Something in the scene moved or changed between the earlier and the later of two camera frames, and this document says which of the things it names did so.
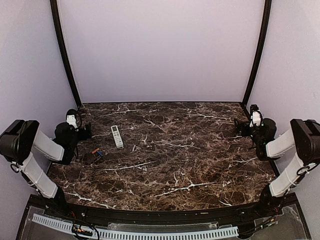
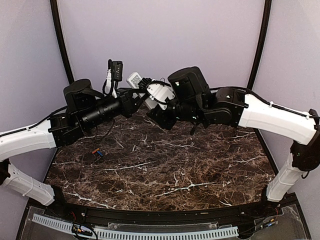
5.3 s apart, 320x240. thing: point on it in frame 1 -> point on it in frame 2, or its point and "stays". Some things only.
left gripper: [84, 136] -> [129, 104]
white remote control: [117, 136] -> [133, 79]
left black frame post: [57, 27] stays
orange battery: [96, 150] stays
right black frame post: [268, 5] stays
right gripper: [239, 127] -> [156, 114]
